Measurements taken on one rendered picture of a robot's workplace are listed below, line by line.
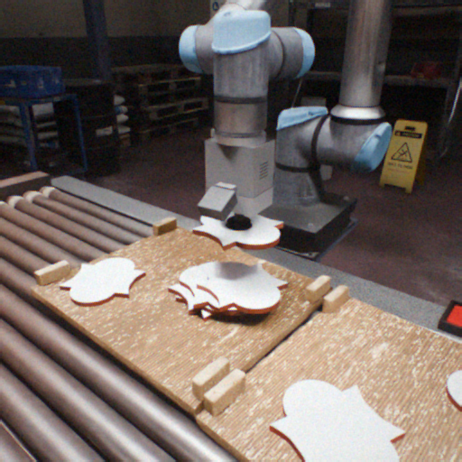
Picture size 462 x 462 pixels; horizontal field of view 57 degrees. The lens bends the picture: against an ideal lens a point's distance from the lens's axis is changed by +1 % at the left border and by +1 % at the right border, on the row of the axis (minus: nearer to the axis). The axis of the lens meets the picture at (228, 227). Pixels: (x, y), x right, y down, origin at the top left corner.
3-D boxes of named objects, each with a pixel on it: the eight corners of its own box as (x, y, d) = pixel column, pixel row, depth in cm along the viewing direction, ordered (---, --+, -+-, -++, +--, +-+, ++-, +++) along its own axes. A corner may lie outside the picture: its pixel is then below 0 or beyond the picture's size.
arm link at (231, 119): (250, 106, 55) (199, 100, 59) (249, 141, 57) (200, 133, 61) (276, 98, 61) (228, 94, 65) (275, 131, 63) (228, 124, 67)
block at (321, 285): (321, 286, 76) (322, 272, 75) (330, 290, 75) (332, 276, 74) (303, 300, 72) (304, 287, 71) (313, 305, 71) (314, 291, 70)
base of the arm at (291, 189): (281, 182, 123) (284, 149, 118) (332, 193, 115) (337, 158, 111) (255, 198, 111) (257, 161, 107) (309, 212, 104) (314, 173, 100)
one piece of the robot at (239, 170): (178, 120, 57) (183, 230, 64) (234, 127, 53) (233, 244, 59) (226, 107, 66) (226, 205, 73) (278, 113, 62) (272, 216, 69)
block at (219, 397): (235, 382, 55) (236, 365, 54) (247, 390, 54) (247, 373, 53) (202, 411, 51) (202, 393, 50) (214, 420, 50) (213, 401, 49)
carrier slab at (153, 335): (176, 230, 100) (175, 225, 100) (333, 294, 76) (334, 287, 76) (31, 294, 76) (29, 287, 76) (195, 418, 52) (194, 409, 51)
